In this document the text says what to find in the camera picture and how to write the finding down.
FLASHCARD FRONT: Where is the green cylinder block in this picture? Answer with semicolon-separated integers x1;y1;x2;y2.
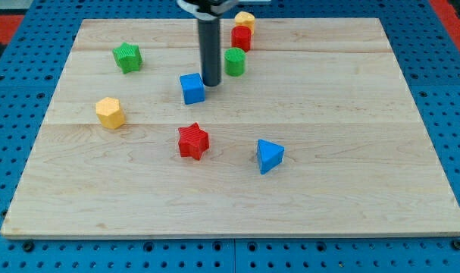
224;47;246;77

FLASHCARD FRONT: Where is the blue triangle block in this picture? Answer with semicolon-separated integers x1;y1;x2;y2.
256;139;285;174

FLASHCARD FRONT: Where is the red star block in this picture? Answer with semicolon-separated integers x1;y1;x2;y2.
177;122;210;161

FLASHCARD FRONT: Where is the blue cube block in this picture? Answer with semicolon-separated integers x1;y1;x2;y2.
180;73;205;105

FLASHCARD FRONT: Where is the light wooden board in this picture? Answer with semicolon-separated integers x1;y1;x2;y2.
1;18;460;240

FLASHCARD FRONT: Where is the red cylinder block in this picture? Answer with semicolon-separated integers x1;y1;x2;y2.
231;26;252;52

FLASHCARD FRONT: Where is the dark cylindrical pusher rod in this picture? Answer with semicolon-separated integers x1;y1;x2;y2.
198;18;221;87

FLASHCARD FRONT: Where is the yellow heart block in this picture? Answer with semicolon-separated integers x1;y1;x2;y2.
234;11;256;35

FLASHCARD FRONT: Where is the yellow hexagon block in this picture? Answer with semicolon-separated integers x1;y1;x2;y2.
95;97;126;130

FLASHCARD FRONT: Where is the green star block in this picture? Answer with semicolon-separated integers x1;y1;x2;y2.
112;42;142;74

